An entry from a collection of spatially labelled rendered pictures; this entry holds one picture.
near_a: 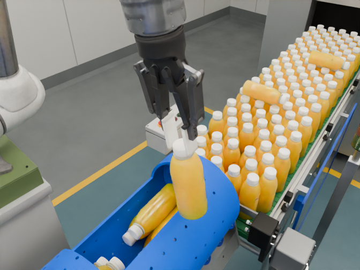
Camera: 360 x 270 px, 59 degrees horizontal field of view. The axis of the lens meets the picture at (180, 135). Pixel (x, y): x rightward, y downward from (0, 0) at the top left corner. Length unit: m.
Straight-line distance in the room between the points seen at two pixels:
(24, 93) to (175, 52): 0.76
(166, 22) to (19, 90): 0.76
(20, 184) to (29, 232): 0.22
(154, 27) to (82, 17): 3.41
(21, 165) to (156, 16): 0.87
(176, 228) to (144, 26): 0.48
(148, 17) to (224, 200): 0.56
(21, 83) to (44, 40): 2.55
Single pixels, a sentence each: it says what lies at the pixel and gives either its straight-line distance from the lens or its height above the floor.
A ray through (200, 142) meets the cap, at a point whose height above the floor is 1.09.
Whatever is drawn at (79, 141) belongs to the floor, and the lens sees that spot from 3.00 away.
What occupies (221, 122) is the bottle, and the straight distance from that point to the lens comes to 1.33.
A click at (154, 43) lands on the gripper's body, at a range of 0.47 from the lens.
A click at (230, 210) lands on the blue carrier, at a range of 0.89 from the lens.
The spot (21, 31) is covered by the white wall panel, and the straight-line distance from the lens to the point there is 3.56.
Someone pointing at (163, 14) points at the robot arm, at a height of 1.70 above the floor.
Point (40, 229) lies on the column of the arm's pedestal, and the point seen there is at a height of 0.82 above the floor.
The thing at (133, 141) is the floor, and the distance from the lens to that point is 2.89.
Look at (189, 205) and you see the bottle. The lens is 0.67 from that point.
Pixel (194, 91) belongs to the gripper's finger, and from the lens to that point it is 0.49.
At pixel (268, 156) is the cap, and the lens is 1.15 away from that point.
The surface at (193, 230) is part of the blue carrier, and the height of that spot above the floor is 1.19.
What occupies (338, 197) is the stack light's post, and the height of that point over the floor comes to 0.92.
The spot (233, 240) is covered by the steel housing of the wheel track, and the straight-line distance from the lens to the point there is 1.16.
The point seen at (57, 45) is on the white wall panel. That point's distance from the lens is 3.76.
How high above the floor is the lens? 1.84
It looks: 39 degrees down
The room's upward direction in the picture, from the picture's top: straight up
